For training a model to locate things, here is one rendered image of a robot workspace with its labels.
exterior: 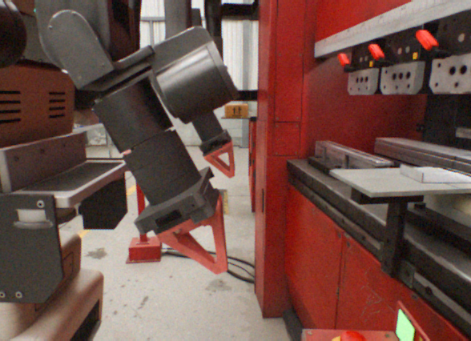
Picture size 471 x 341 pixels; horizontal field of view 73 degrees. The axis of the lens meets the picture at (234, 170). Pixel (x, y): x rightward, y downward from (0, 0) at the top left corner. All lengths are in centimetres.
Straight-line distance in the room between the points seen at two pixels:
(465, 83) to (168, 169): 66
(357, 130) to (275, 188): 49
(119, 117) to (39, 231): 25
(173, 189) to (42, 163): 33
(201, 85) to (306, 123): 130
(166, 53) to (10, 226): 33
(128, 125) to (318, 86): 133
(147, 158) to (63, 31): 12
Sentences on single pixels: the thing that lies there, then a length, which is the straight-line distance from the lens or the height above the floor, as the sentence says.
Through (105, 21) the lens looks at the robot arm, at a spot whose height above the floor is 123.
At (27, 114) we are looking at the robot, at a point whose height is 114.
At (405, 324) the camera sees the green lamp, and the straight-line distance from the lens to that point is 61.
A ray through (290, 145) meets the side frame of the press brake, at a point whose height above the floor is 94.
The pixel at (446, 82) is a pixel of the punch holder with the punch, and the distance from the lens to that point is 85.
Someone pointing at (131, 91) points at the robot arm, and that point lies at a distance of 29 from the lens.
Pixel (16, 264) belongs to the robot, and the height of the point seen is 95.
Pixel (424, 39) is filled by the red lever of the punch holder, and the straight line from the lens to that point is 87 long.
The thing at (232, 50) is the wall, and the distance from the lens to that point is 769.
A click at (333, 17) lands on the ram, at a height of 147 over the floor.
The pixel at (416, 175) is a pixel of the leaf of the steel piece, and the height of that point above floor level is 101.
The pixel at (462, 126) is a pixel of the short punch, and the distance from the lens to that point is 86.
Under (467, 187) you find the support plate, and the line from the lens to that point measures 75.
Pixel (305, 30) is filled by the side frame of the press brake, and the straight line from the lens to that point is 157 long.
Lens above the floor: 117
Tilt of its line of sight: 13 degrees down
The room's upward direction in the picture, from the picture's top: straight up
